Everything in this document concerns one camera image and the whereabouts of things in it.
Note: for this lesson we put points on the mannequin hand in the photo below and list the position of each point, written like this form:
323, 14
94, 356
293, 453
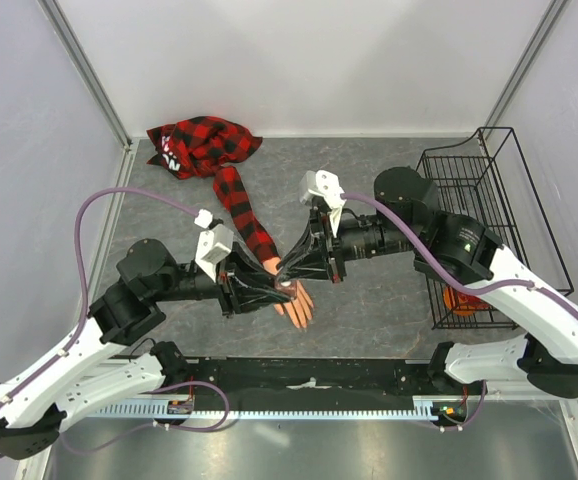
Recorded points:
299, 310

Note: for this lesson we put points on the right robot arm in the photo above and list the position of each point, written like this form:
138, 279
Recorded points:
458, 250

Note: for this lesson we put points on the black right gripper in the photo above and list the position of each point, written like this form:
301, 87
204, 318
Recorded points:
308, 259

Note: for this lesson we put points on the orange cup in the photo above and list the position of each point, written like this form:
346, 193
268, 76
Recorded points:
462, 304

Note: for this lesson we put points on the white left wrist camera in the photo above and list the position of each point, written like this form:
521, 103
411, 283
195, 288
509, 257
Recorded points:
214, 243

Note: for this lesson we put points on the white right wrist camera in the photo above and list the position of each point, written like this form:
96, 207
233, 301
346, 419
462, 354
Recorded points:
325, 185

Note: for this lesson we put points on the red black plaid shirt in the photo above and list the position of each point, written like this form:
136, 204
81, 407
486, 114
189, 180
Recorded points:
211, 147

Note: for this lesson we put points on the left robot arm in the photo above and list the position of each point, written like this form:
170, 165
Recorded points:
57, 391

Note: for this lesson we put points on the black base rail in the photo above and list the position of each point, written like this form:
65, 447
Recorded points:
236, 376

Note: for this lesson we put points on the black wire rack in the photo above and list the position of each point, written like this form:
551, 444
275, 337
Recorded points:
487, 177

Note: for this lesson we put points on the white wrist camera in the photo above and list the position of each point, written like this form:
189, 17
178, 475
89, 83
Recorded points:
325, 185
214, 243

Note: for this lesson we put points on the toothed cable duct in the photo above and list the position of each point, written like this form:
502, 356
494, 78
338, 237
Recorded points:
290, 405

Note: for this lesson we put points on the red nail polish bottle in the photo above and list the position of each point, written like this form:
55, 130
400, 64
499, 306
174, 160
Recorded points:
287, 297

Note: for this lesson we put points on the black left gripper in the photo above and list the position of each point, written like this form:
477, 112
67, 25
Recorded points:
243, 288

